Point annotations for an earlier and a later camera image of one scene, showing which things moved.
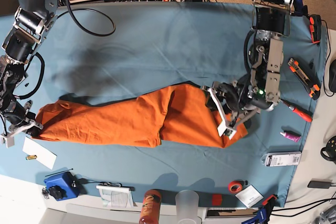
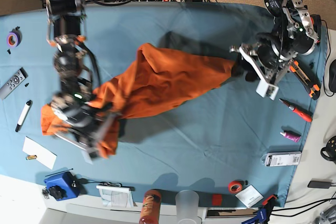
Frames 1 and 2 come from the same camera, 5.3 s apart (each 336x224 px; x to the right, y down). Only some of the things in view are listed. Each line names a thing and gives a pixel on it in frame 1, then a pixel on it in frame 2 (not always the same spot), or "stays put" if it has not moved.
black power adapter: x=319 y=184 stays put
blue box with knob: x=63 y=185 stays put
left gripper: x=26 y=125 to x=84 y=118
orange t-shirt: x=184 y=113 to x=159 y=78
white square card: x=250 y=196 stays put
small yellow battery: x=31 y=157 stays put
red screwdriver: x=304 y=114 stays put
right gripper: x=234 y=104 to x=269 y=66
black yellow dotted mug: x=329 y=152 stays put
